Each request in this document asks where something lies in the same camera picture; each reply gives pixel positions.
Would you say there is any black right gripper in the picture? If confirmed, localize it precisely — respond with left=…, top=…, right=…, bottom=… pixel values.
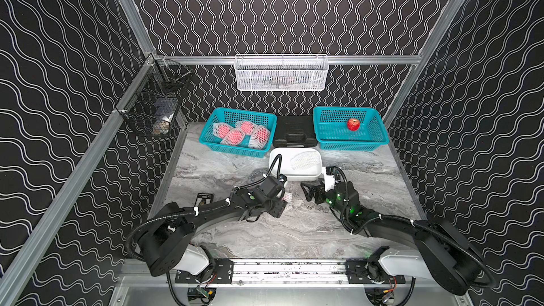
left=300, top=175, right=348, bottom=220

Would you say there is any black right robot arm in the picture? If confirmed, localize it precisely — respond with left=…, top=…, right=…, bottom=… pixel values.
left=300, top=181, right=497, bottom=296

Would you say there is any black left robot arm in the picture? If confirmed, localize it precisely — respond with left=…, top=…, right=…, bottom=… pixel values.
left=125, top=174, right=287, bottom=276

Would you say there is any white plastic tub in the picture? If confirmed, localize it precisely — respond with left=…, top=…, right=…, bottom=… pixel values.
left=269, top=147, right=322, bottom=182

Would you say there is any teal basket right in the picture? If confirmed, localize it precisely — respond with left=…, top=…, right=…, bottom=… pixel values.
left=313, top=106, right=389, bottom=152

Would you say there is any teal basket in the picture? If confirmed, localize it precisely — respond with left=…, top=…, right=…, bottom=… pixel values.
left=199, top=108, right=278, bottom=158
left=313, top=106, right=389, bottom=152

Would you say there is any black plastic tool case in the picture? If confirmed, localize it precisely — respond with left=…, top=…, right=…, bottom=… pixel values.
left=273, top=115, right=318, bottom=147

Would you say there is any teal basket left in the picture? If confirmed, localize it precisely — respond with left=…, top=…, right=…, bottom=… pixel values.
left=199, top=108, right=278, bottom=158

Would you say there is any netted apple far left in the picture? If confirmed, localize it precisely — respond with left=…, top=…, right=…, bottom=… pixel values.
left=212, top=122, right=233, bottom=140

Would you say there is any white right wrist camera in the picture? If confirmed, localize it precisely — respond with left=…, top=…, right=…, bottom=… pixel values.
left=322, top=166, right=336, bottom=192

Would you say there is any metal base rail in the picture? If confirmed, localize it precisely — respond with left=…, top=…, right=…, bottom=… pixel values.
left=118, top=257, right=473, bottom=306

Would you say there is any clear wall basket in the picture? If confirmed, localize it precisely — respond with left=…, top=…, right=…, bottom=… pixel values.
left=234, top=54, right=330, bottom=92

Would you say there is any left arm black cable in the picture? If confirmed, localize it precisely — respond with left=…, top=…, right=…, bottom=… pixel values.
left=124, top=154, right=284, bottom=264

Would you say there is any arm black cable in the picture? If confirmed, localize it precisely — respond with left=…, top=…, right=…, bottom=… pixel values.
left=124, top=154, right=284, bottom=264
left=331, top=166, right=497, bottom=290

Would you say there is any black wire wall basket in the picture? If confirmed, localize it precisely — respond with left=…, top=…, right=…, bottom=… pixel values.
left=117, top=54, right=195, bottom=139

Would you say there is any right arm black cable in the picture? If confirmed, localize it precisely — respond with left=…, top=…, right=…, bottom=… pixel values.
left=331, top=166, right=497, bottom=290

